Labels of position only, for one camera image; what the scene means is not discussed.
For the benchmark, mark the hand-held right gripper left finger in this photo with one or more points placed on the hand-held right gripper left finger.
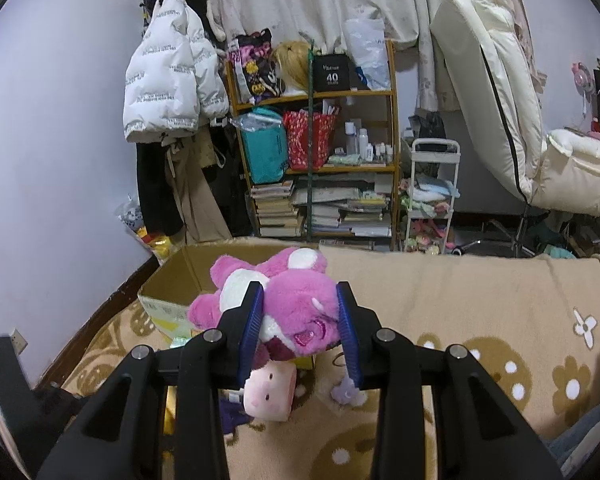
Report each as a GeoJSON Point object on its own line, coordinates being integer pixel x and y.
{"type": "Point", "coordinates": [250, 325]}

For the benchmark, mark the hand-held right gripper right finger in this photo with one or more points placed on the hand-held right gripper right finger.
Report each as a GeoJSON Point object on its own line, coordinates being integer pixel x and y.
{"type": "Point", "coordinates": [349, 330]}

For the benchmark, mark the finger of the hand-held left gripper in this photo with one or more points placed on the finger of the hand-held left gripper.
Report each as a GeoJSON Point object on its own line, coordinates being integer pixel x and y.
{"type": "Point", "coordinates": [7, 380]}

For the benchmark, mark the pink plush bear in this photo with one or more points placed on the pink plush bear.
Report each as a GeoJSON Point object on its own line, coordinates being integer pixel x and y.
{"type": "Point", "coordinates": [290, 290]}

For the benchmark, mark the bagged small purple plush toy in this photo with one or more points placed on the bagged small purple plush toy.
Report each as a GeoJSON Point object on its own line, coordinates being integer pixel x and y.
{"type": "Point", "coordinates": [347, 394]}

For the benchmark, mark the small pink roll plush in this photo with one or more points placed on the small pink roll plush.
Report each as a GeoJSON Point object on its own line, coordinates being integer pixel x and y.
{"type": "Point", "coordinates": [270, 392]}

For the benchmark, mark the cardboard box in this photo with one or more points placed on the cardboard box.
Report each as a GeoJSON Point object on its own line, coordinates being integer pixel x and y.
{"type": "Point", "coordinates": [180, 280]}

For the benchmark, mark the beige flower printed blanket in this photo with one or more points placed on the beige flower printed blanket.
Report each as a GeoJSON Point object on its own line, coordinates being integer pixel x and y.
{"type": "Point", "coordinates": [430, 300]}

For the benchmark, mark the pile of books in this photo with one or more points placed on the pile of books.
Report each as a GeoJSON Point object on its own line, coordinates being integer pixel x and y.
{"type": "Point", "coordinates": [280, 210]}

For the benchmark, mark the plastic bag of plush toys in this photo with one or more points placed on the plastic bag of plush toys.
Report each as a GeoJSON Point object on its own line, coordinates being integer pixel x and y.
{"type": "Point", "coordinates": [150, 245]}

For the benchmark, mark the beige coat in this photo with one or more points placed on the beige coat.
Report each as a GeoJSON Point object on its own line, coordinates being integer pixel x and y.
{"type": "Point", "coordinates": [195, 200]}

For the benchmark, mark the black coat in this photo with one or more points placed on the black coat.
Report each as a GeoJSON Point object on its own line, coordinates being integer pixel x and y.
{"type": "Point", "coordinates": [155, 195]}

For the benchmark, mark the green pole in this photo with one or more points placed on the green pole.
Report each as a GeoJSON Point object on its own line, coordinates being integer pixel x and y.
{"type": "Point", "coordinates": [310, 160]}

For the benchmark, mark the group of white cosmetic bottles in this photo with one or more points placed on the group of white cosmetic bottles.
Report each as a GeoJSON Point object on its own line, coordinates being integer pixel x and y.
{"type": "Point", "coordinates": [362, 142]}

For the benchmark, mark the red gift bag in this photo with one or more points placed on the red gift bag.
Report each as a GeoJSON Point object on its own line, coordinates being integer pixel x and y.
{"type": "Point", "coordinates": [305, 140]}

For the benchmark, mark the white trolley cart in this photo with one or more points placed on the white trolley cart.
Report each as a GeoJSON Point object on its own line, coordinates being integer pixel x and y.
{"type": "Point", "coordinates": [432, 144]}

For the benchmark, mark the wooden shelf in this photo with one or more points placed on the wooden shelf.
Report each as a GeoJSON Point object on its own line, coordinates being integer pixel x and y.
{"type": "Point", "coordinates": [330, 93]}

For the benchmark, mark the pink and black printed bag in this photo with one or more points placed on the pink and black printed bag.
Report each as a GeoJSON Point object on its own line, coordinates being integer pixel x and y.
{"type": "Point", "coordinates": [255, 70]}

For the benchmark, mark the white puffer jacket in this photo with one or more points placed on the white puffer jacket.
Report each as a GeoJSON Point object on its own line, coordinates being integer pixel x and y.
{"type": "Point", "coordinates": [165, 75]}

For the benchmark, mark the person's jeans leg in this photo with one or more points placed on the person's jeans leg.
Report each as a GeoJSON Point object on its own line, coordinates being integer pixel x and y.
{"type": "Point", "coordinates": [590, 440]}

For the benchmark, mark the blond wig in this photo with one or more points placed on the blond wig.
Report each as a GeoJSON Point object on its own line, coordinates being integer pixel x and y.
{"type": "Point", "coordinates": [292, 60]}

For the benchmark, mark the white folded mattress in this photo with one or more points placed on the white folded mattress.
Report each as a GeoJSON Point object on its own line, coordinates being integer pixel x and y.
{"type": "Point", "coordinates": [480, 85]}

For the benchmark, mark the clear plastic bag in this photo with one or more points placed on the clear plastic bag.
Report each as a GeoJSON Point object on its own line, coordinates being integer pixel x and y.
{"type": "Point", "coordinates": [370, 50]}

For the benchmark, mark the pink desk fan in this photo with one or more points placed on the pink desk fan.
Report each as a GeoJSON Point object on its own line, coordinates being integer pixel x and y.
{"type": "Point", "coordinates": [581, 80]}

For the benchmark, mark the white wall socket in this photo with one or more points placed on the white wall socket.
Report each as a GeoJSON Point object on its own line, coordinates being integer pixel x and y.
{"type": "Point", "coordinates": [19, 341]}

